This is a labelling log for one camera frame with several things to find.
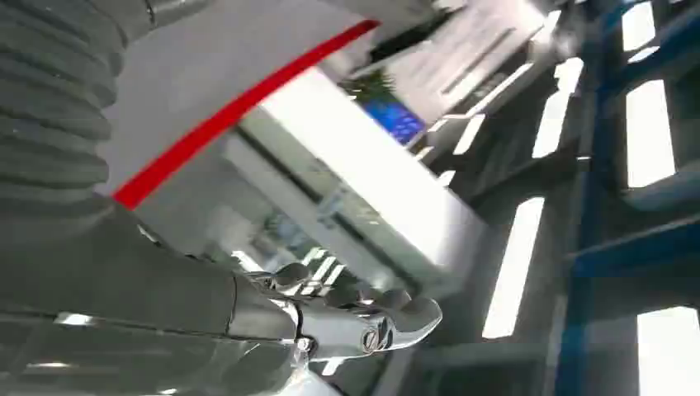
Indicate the green potted plant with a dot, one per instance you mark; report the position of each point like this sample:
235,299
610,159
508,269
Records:
371,86

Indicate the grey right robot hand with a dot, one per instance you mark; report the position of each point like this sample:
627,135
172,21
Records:
137,306

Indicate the long ceiling light panel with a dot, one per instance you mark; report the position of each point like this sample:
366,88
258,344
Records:
558,109
514,268

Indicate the blue display screen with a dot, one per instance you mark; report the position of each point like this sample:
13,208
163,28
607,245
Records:
396,121

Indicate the blue steel frame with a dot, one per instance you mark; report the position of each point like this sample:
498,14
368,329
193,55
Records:
588,218

